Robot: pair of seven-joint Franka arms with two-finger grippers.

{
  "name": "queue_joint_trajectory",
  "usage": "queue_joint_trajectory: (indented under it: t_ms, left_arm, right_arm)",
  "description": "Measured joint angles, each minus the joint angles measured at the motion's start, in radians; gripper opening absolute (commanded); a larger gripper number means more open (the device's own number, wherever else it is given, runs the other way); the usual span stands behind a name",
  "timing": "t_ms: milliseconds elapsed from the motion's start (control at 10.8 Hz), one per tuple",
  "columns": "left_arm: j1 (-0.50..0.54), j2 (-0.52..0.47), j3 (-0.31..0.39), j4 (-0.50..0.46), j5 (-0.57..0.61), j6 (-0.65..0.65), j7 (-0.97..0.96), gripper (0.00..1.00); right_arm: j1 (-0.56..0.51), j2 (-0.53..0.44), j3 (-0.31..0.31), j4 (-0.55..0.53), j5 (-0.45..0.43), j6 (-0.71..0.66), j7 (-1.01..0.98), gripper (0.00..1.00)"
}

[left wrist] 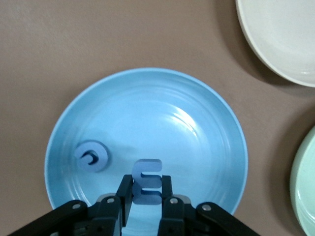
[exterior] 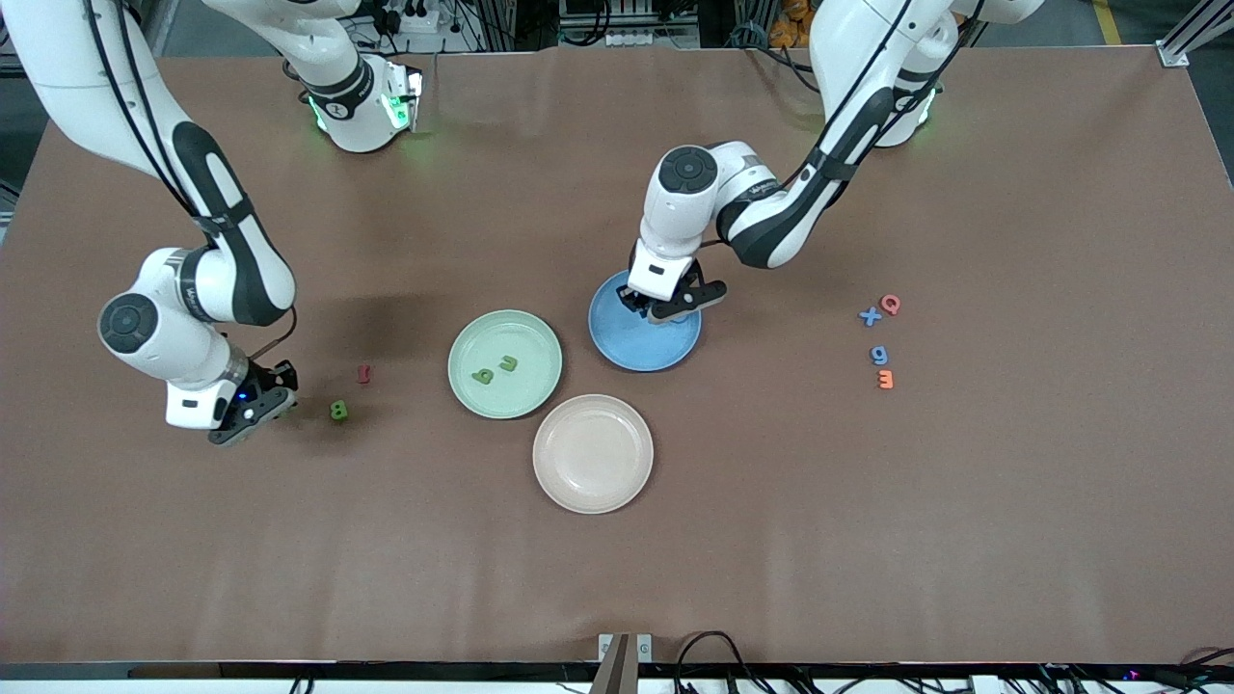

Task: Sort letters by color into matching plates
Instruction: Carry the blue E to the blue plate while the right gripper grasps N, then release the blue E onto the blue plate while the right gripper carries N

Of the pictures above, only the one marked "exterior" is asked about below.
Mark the long white power strip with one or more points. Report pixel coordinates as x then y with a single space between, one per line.
636 39

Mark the green foam letter D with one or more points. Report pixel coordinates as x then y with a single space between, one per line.
480 376

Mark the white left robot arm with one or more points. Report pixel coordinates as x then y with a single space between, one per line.
689 169

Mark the green plate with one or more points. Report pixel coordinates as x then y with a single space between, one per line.
525 395

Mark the brown wedge post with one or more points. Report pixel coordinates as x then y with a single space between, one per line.
613 670

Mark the pile of orange objects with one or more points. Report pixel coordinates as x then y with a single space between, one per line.
792 12

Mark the pale pink plate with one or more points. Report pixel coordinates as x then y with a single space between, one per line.
593 453

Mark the brown table cover mat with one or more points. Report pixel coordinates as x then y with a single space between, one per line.
617 578

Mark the pink foam letter Q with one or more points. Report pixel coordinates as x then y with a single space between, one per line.
893 306

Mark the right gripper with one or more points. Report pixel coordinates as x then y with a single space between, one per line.
273 377

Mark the white power strip with plugs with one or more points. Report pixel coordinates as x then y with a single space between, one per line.
415 19

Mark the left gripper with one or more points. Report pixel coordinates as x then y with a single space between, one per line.
633 301

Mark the blue foam number 6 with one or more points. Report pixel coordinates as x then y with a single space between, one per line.
879 355

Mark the green foam letter B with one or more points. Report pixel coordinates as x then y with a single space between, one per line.
338 410

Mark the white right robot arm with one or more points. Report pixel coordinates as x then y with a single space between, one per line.
130 323

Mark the blue foam letter X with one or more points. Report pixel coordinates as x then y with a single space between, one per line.
871 315

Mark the silver metal bracket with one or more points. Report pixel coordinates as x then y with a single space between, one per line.
644 648

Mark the blue plate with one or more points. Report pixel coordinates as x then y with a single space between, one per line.
627 347

